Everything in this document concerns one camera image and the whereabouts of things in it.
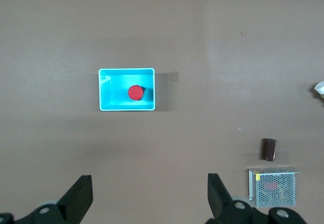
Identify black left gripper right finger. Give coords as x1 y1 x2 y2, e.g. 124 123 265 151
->
206 173 307 224

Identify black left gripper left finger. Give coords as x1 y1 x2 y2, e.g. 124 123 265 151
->
0 174 94 224

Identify red push button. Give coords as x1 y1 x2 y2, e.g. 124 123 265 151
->
127 84 147 102

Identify metal mesh power supply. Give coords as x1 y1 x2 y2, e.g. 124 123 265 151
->
248 166 301 208

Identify dark brown rectangular block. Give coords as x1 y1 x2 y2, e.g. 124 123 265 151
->
261 138 277 162

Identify cyan plastic box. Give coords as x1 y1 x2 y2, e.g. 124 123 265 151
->
98 68 156 112

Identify white-ended metal pipe fitting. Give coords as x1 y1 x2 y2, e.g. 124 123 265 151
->
314 80 324 96

